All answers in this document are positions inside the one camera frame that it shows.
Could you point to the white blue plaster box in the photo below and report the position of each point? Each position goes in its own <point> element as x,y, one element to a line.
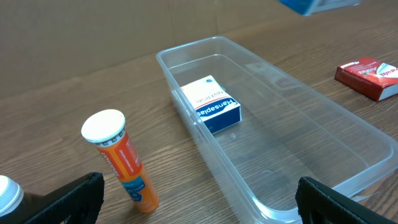
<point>214,106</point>

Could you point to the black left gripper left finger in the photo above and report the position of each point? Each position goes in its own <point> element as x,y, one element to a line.
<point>78,202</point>

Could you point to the orange tube white cap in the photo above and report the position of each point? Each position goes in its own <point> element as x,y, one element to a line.
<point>106,130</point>

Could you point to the clear plastic container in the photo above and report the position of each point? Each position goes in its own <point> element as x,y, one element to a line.
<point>287,131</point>

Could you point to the dark bottle white cap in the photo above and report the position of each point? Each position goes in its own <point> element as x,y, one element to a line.
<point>18,206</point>

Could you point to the blue yellow VapoDrops box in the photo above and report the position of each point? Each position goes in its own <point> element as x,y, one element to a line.
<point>309,7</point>

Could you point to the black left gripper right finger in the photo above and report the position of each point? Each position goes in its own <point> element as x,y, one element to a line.
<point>318,203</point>

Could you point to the red white medicine box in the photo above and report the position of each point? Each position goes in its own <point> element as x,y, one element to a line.
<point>372,78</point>

